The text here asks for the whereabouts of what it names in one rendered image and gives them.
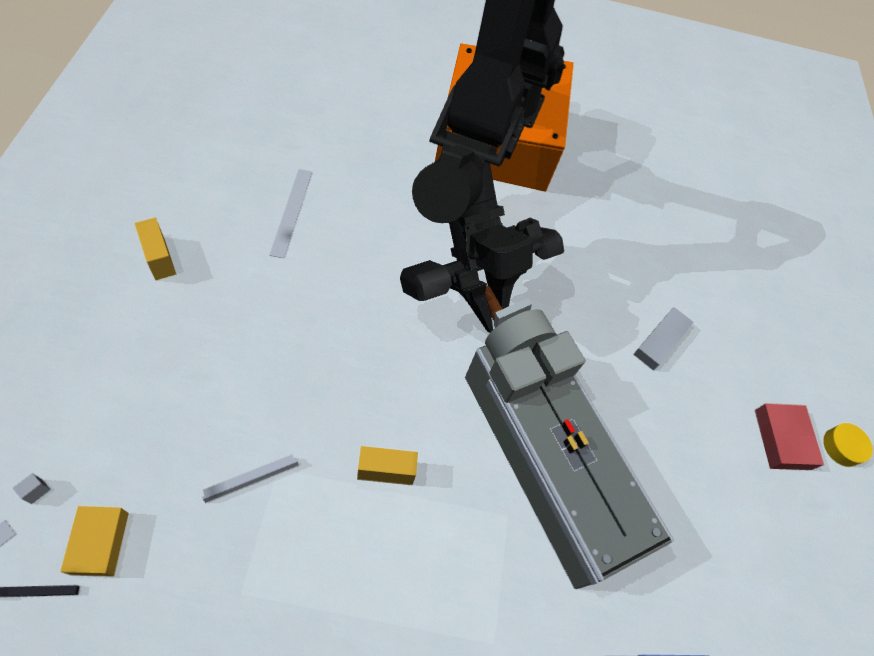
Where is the black flat bar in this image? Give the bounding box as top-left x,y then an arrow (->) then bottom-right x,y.
0,585 -> 80,598

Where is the yellow rectangular block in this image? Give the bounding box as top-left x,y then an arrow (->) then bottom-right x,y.
61,506 -> 129,577
135,217 -> 176,280
357,446 -> 418,485

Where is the red rectangular block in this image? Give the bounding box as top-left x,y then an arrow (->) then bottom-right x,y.
754,404 -> 824,470

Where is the yellow short cylinder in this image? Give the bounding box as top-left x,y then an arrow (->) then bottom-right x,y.
823,423 -> 873,467

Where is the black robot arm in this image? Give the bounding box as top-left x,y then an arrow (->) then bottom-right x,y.
412,0 -> 564,279

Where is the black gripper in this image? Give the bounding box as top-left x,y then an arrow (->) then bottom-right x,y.
400,196 -> 565,333

